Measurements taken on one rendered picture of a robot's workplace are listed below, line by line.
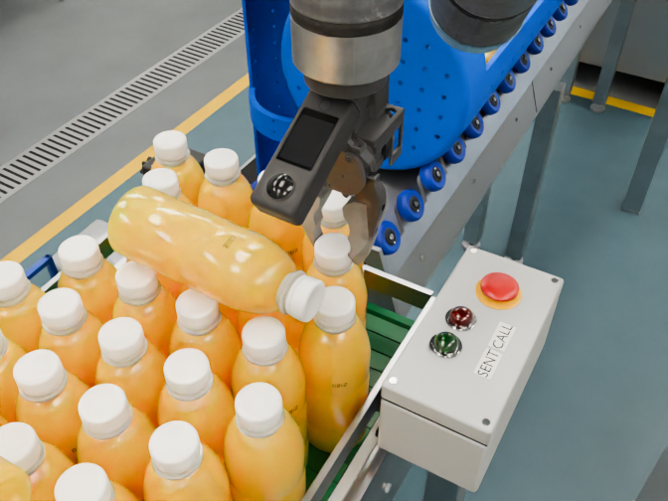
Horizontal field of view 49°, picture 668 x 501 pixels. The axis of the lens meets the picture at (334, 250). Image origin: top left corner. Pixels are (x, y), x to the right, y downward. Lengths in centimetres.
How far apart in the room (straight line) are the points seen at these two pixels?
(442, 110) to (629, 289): 149
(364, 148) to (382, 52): 9
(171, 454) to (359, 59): 34
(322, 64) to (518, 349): 30
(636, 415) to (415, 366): 147
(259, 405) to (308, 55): 28
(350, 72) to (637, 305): 184
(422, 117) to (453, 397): 47
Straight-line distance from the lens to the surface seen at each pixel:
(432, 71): 97
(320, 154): 61
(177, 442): 61
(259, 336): 66
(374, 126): 67
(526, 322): 71
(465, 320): 68
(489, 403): 64
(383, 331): 94
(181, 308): 70
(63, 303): 73
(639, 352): 223
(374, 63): 59
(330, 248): 74
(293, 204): 60
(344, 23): 57
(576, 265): 241
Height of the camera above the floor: 162
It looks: 44 degrees down
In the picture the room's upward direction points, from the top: straight up
